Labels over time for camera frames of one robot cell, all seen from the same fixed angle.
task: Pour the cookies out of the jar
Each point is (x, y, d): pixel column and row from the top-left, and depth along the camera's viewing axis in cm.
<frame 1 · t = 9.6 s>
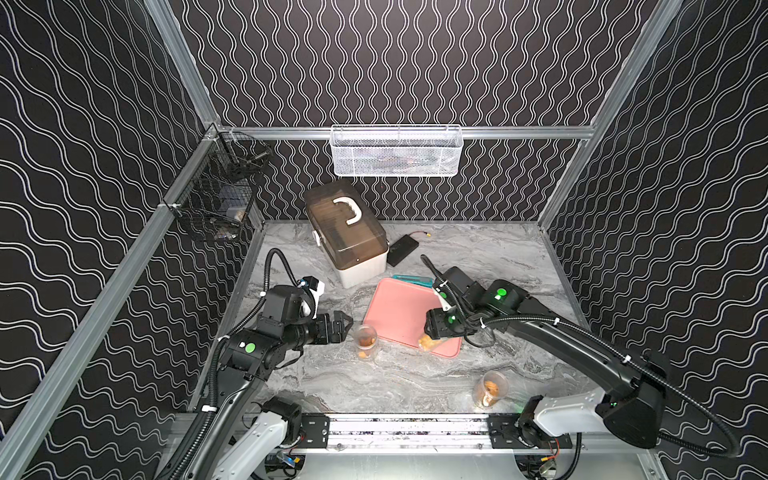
left hand: (337, 317, 71), fingers open
right hand: (434, 327, 75), fingers open
pink plastic tray: (398, 311, 100), on the table
white box brown lid: (347, 229, 105), point 12 cm above the table
black battery pack: (400, 249, 113), point 2 cm above the table
teal utility knife: (403, 277, 105), on the table
clear jar dark cookies: (366, 339, 86), point 7 cm above the table

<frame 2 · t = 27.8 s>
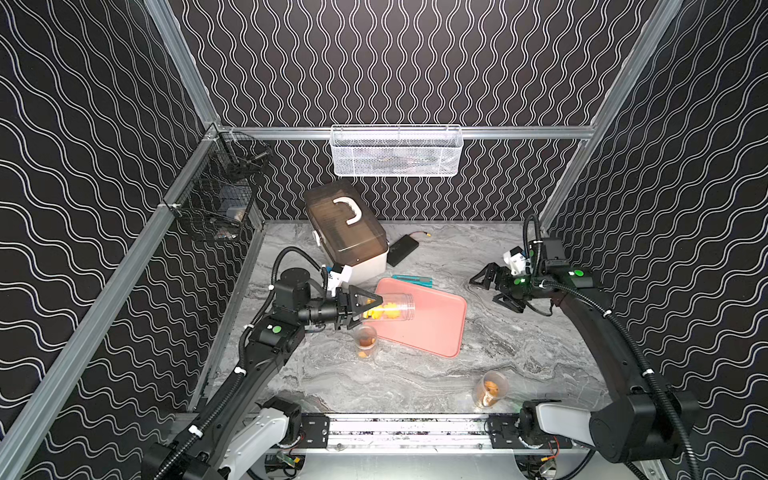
left hand: (378, 304, 65), fingers open
right hand: (483, 287, 78), fingers open
the named things where they were.

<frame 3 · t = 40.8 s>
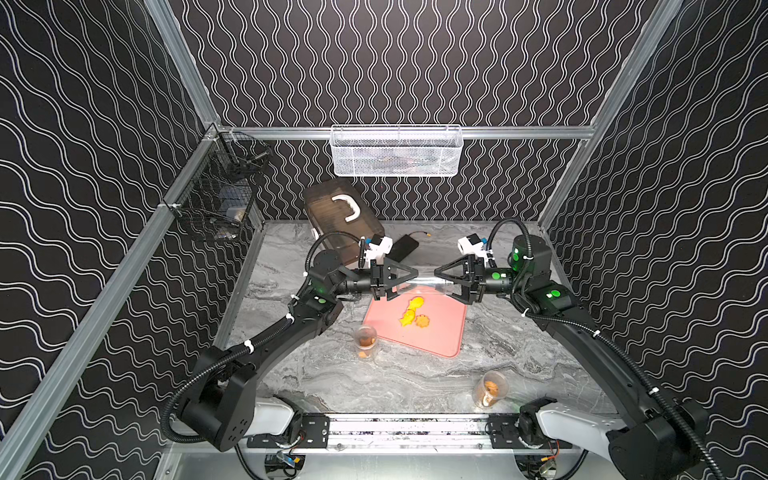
left hand: (415, 278, 63), fingers open
right hand: (437, 280, 64), fingers open
yellow cookie on tray: (414, 304, 99), on the table
yellow cookie: (422, 321, 95), on the table
yellow cookie 2: (408, 317, 96), on the table
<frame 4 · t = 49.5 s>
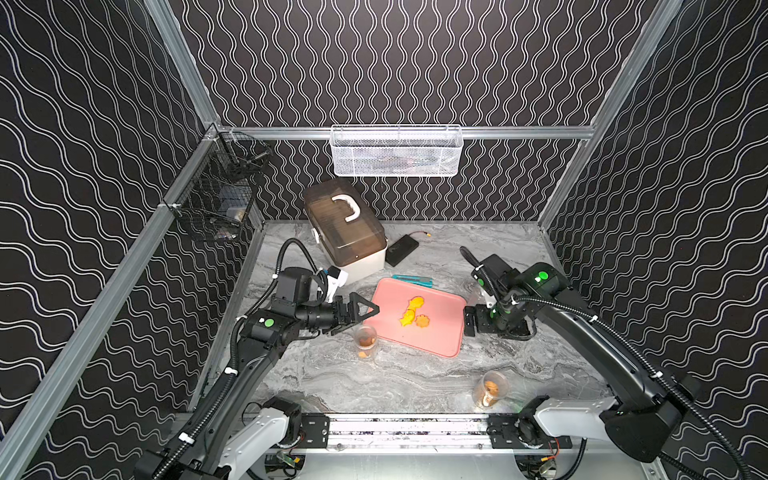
left hand: (369, 311, 68), fingers open
right hand: (483, 330, 72), fingers open
